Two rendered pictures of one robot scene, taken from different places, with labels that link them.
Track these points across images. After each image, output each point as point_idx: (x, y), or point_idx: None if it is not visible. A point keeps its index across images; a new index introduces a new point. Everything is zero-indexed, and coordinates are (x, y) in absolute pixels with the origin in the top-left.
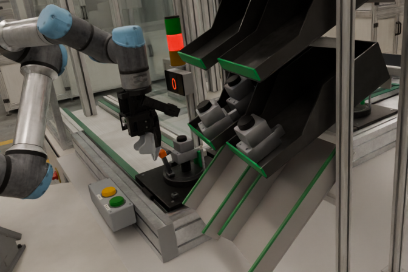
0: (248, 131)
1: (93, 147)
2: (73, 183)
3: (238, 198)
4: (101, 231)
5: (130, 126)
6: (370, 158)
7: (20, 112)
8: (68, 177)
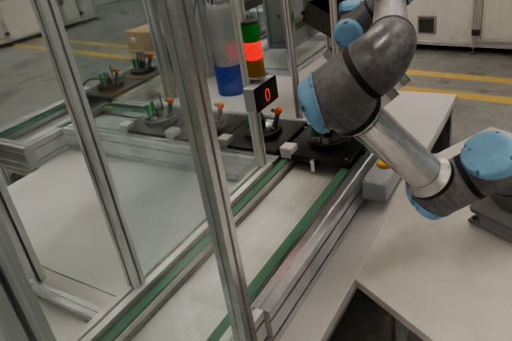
0: None
1: (308, 237)
2: (356, 272)
3: None
4: (402, 195)
5: None
6: None
7: (414, 138)
8: (347, 292)
